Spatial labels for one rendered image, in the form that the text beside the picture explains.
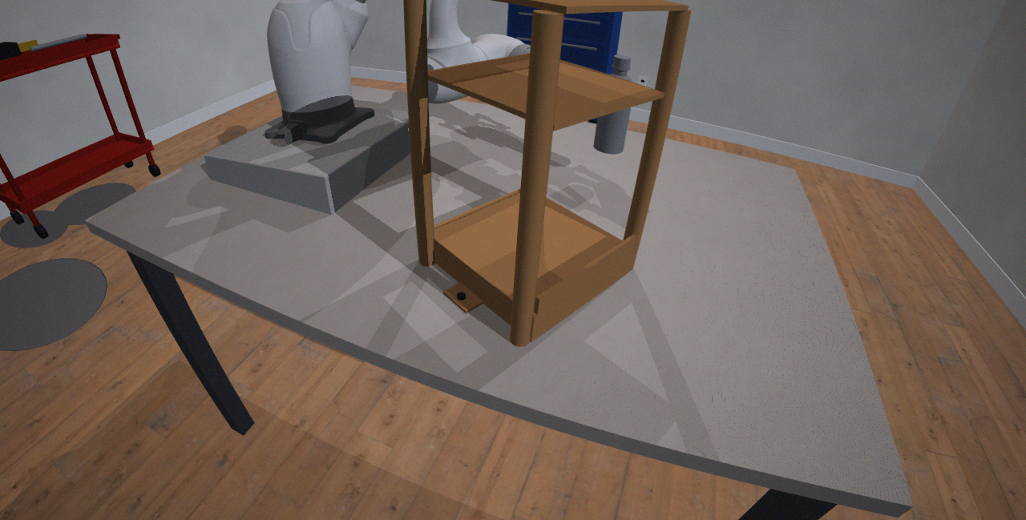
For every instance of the grey bottle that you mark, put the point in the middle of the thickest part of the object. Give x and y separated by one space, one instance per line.
611 129

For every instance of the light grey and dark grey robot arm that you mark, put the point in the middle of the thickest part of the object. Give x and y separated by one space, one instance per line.
310 61

